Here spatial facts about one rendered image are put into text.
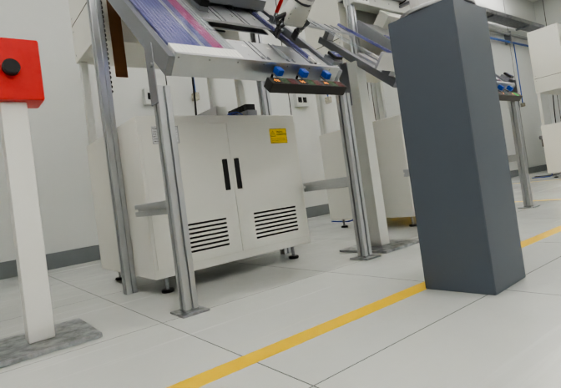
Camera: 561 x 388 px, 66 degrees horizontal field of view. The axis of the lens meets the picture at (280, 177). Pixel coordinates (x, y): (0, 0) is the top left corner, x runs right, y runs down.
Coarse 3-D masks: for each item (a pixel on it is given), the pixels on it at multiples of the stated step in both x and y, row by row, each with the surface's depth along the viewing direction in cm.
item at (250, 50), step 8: (232, 40) 153; (240, 48) 149; (248, 48) 152; (256, 48) 154; (264, 48) 158; (272, 48) 161; (280, 48) 164; (288, 48) 167; (304, 48) 174; (248, 56) 146; (256, 56) 149; (264, 56) 151; (272, 56) 154; (280, 56) 157; (288, 56) 160; (296, 56) 163; (312, 56) 170
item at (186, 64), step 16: (176, 64) 125; (192, 64) 128; (208, 64) 131; (224, 64) 134; (240, 64) 137; (256, 64) 140; (272, 64) 144; (288, 64) 148; (304, 64) 152; (256, 80) 145
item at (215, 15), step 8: (216, 8) 177; (224, 8) 181; (240, 8) 190; (208, 16) 166; (216, 16) 169; (224, 16) 173; (232, 16) 176; (240, 16) 179; (248, 16) 184; (264, 16) 193; (216, 24) 175; (224, 24) 178; (232, 24) 171; (240, 24) 173; (248, 24) 175; (256, 24) 179; (264, 24) 182; (272, 24) 187; (248, 32) 182; (256, 32) 185; (264, 32) 188
